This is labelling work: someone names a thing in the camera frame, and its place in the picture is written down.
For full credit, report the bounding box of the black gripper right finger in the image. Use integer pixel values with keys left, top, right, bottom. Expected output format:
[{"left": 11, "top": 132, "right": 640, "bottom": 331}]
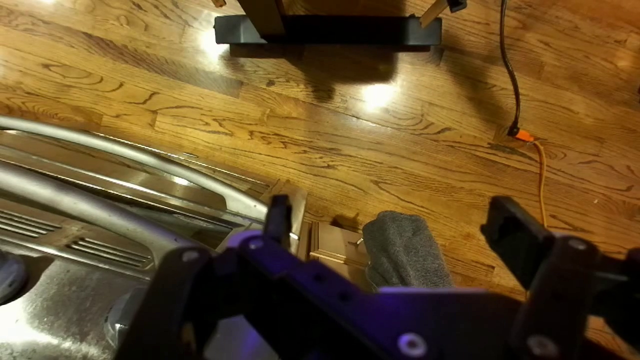
[{"left": 481, "top": 193, "right": 601, "bottom": 360}]

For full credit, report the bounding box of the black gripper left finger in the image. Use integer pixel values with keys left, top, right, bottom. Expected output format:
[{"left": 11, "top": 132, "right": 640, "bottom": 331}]
[{"left": 117, "top": 193, "right": 297, "bottom": 360}]

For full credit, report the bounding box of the grey knitted towel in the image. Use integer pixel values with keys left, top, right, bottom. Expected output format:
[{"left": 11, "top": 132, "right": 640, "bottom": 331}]
[{"left": 360, "top": 209, "right": 456, "bottom": 289}]

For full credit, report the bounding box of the dark grey stand base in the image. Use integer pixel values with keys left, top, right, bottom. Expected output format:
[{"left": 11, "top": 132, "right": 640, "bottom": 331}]
[{"left": 213, "top": 13, "right": 444, "bottom": 53}]

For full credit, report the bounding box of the stainless steel oven range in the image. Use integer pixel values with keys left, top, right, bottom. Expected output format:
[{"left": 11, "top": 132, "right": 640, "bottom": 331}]
[{"left": 0, "top": 116, "right": 309, "bottom": 360}]

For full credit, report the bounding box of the wooden stand leg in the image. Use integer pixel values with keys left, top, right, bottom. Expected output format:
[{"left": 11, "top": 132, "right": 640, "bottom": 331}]
[{"left": 237, "top": 0, "right": 288, "bottom": 40}]

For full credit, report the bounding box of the orange extension cable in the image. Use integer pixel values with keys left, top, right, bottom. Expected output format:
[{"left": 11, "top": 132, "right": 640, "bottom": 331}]
[{"left": 515, "top": 127, "right": 551, "bottom": 227}]

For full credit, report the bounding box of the black power cable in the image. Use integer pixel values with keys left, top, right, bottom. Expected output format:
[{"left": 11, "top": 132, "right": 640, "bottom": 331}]
[{"left": 499, "top": 0, "right": 524, "bottom": 135}]

